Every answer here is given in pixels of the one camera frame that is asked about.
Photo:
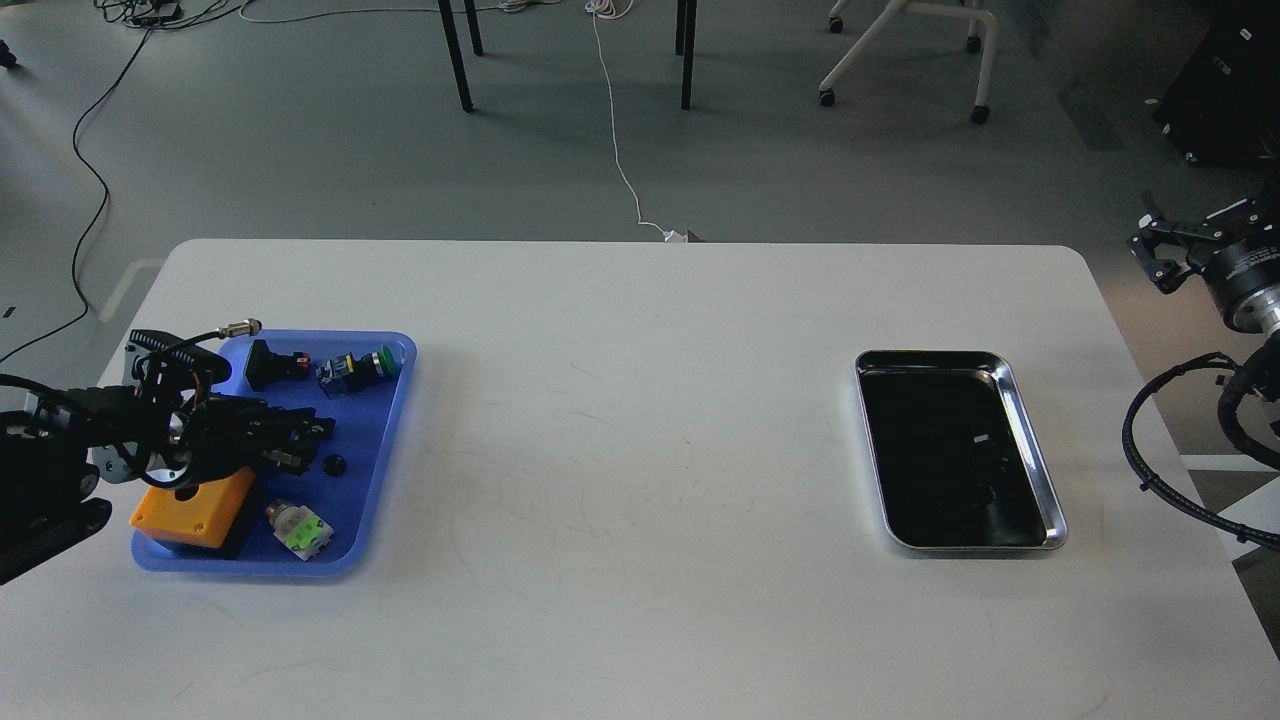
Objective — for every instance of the silver metal tray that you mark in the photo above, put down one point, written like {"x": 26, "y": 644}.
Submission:
{"x": 958, "y": 467}

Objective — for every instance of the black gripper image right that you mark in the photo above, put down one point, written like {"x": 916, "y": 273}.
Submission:
{"x": 1242, "y": 278}

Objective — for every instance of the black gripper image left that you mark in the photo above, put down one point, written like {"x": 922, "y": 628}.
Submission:
{"x": 183, "y": 434}

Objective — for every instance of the orange button enclosure box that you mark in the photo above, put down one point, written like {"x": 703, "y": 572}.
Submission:
{"x": 213, "y": 519}

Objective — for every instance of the black table leg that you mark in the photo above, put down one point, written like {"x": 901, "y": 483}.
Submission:
{"x": 686, "y": 22}
{"x": 454, "y": 49}

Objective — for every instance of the black table leg left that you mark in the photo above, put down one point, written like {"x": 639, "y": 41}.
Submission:
{"x": 454, "y": 49}

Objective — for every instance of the green push button switch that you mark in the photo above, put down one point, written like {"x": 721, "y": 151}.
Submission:
{"x": 348, "y": 374}

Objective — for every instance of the blue plastic tray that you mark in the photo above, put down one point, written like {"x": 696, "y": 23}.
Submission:
{"x": 365, "y": 432}

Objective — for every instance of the black table leg right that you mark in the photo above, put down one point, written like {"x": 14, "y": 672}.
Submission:
{"x": 686, "y": 22}

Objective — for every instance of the black square push button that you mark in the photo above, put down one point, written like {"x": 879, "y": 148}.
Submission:
{"x": 264, "y": 367}

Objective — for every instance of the black equipment case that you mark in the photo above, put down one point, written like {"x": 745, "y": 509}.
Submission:
{"x": 1221, "y": 110}

